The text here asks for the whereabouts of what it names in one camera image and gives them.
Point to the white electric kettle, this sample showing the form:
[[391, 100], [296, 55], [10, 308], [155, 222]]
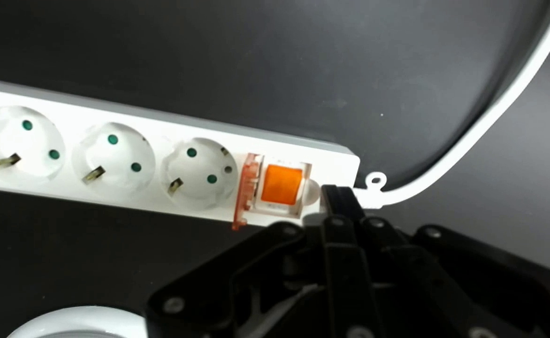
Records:
[[74, 322]]

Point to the white power strip orange switch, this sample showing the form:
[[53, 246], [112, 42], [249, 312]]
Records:
[[130, 124]]

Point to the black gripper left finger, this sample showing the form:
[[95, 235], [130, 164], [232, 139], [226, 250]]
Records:
[[249, 282]]

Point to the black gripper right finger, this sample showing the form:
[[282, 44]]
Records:
[[449, 282]]

